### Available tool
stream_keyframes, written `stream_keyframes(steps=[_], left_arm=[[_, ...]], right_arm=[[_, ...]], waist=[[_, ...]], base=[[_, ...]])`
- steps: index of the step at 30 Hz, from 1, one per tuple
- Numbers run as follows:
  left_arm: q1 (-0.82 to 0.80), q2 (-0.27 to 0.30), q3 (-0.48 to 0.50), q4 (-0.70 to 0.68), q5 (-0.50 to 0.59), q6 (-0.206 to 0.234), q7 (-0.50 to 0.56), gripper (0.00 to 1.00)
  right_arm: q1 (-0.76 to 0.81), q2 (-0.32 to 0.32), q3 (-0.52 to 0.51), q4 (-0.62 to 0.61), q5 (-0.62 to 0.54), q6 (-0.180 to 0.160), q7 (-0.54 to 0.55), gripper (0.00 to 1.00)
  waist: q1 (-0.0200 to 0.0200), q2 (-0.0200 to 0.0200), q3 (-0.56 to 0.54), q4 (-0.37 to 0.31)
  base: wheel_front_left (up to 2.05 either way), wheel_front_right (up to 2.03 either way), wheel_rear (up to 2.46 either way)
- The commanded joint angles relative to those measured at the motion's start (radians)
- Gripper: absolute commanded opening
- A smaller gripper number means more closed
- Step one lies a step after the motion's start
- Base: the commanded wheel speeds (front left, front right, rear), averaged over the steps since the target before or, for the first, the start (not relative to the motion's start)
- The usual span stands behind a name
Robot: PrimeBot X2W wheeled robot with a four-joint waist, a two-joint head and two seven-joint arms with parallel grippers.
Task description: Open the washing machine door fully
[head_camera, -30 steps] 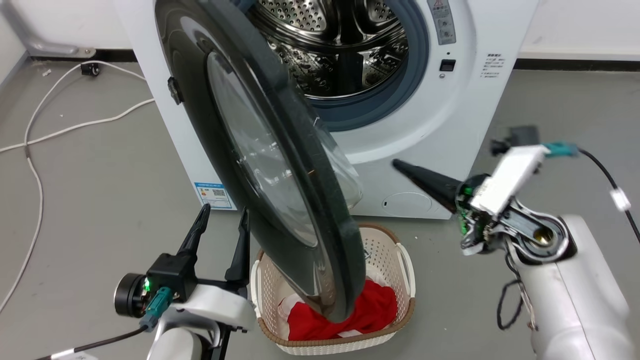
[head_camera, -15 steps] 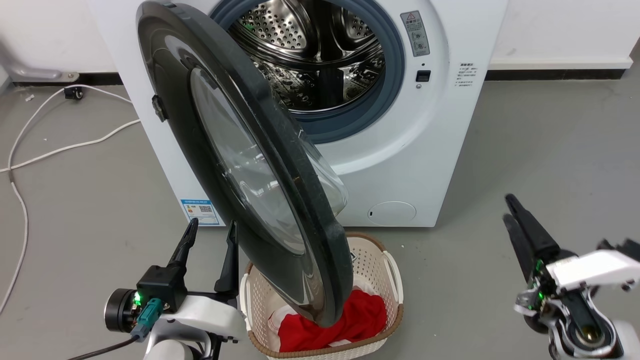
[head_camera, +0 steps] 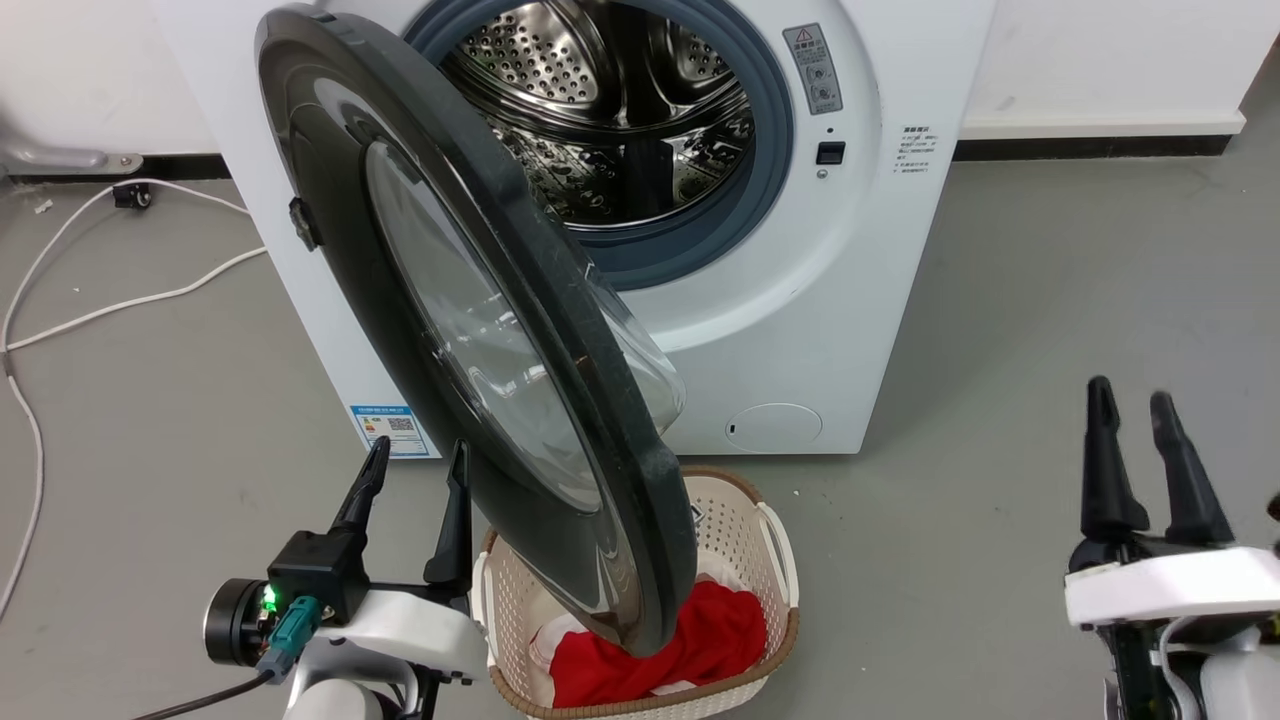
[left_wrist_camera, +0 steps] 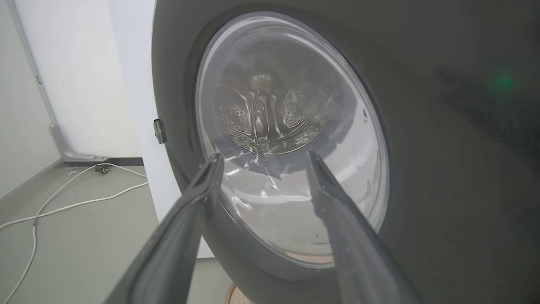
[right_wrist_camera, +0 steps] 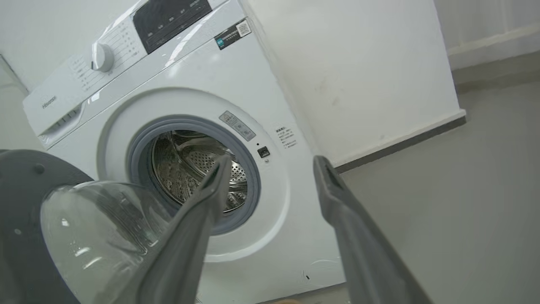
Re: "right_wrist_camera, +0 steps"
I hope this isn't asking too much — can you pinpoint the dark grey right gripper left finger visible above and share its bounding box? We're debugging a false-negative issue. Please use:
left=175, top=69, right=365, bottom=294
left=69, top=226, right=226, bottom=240
left=136, top=153, right=232, bottom=304

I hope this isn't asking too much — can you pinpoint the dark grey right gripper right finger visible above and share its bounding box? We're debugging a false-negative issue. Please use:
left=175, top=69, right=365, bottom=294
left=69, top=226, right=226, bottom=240
left=313, top=155, right=432, bottom=304

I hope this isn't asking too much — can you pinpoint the grey washing machine door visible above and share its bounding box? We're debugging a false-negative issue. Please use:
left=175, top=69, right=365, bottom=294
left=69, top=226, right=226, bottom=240
left=0, top=149, right=174, bottom=304

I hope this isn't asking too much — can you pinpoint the grey rubber door gasket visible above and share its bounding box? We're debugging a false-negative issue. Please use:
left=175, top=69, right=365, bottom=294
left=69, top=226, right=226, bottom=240
left=127, top=115, right=262, bottom=236

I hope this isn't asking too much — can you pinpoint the white front-load washing machine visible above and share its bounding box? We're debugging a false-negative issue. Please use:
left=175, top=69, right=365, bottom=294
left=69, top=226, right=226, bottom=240
left=22, top=0, right=347, bottom=304

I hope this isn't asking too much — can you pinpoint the steel perforated washer drum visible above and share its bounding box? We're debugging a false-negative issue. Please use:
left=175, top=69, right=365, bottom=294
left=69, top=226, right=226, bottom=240
left=151, top=130, right=248, bottom=213

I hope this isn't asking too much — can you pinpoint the grey warning label sticker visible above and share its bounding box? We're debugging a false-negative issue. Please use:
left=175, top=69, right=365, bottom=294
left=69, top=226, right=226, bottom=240
left=219, top=111, right=257, bottom=141

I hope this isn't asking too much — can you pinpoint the white text instruction sticker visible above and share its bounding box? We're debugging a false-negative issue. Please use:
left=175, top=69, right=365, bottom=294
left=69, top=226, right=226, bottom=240
left=275, top=125, right=297, bottom=149

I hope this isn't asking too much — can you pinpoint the white detergent drawer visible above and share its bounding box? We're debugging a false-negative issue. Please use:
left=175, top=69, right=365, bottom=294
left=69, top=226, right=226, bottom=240
left=23, top=91, right=91, bottom=149

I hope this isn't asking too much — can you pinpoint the white program dial knob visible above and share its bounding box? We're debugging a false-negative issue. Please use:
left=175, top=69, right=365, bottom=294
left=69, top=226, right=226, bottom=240
left=91, top=42, right=115, bottom=73

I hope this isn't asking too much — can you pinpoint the black QR code sticker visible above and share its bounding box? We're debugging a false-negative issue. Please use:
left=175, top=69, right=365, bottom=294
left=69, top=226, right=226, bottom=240
left=214, top=19, right=252, bottom=50

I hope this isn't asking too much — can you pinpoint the black washer display panel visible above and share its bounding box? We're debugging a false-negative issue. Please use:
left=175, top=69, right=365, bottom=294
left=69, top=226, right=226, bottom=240
left=132, top=0, right=213, bottom=54

